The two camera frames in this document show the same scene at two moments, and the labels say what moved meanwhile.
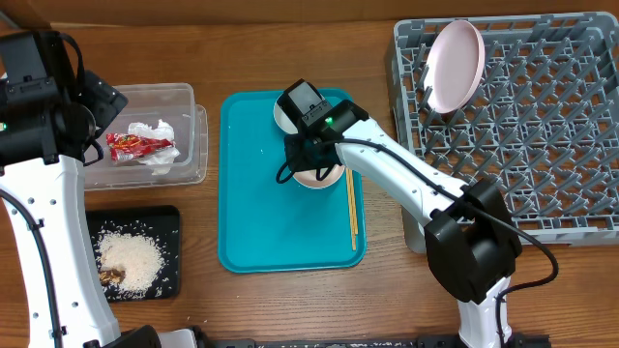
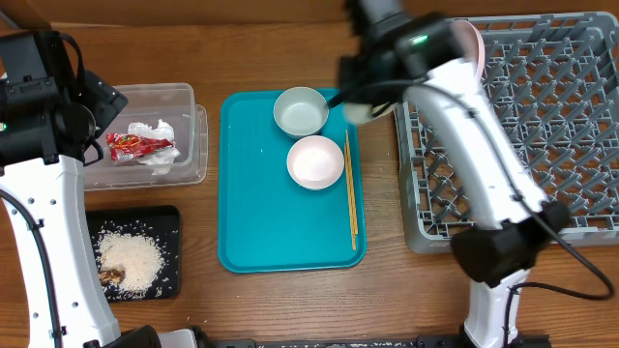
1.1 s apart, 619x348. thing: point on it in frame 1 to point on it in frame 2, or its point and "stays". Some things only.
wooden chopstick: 353,202 stays
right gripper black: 297,162 to 368,94
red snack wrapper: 127,147 stays
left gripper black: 103,101 stays
